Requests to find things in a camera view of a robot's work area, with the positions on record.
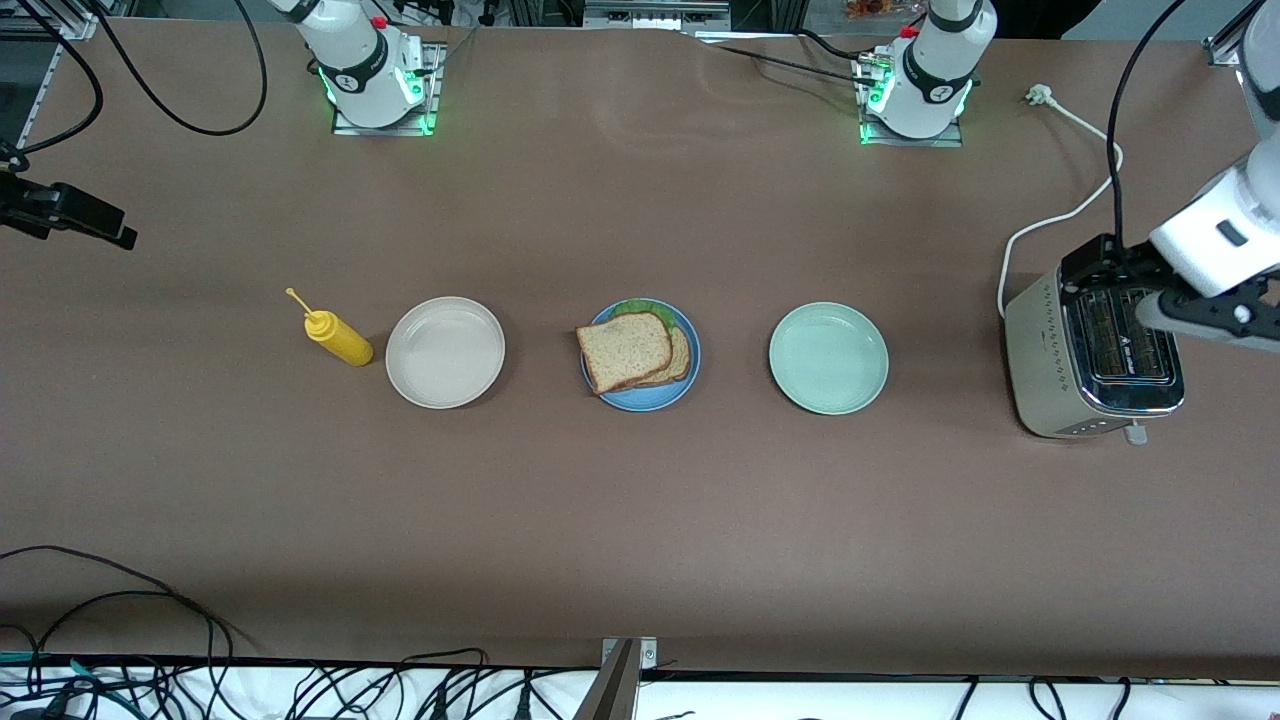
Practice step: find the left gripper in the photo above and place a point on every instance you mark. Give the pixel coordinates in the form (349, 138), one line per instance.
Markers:
(1122, 264)

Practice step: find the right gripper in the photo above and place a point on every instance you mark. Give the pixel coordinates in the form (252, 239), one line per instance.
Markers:
(32, 208)

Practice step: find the yellow mustard squeeze bottle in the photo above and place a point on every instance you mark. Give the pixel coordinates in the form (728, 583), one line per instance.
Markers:
(340, 340)

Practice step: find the brown bread slice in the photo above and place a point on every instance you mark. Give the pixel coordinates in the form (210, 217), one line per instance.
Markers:
(625, 350)
(680, 360)

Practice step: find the green lettuce leaf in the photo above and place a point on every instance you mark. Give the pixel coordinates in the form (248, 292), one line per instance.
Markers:
(645, 306)

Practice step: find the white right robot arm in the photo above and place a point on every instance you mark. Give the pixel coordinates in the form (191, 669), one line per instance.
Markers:
(355, 60)

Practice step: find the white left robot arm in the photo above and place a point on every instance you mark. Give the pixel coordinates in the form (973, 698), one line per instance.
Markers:
(930, 70)

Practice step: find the mint green plate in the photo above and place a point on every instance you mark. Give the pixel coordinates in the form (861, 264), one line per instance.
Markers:
(828, 358)

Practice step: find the beige plate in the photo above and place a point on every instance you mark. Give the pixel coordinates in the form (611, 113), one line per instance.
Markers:
(445, 352)

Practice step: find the blue plate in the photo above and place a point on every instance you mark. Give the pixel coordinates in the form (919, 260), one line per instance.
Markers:
(645, 400)

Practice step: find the silver two-slot toaster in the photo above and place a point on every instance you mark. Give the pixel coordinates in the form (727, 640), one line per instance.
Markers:
(1040, 350)

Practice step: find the aluminium corner extrusion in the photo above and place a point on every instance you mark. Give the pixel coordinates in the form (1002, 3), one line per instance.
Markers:
(1222, 52)
(75, 22)

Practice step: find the orange snack package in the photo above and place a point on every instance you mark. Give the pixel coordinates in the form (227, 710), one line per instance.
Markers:
(880, 8)

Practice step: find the grey power strip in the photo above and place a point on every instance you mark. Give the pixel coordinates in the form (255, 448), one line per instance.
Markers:
(655, 12)

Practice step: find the aluminium table frame rail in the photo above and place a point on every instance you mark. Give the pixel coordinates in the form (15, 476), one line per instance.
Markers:
(40, 90)

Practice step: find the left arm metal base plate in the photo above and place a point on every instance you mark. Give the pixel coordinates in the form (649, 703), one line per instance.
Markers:
(945, 142)

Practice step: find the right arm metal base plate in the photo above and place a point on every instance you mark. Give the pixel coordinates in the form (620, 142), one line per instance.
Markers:
(437, 100)

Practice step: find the aluminium table edge bracket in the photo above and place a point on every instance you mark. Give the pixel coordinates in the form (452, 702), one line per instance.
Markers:
(620, 680)

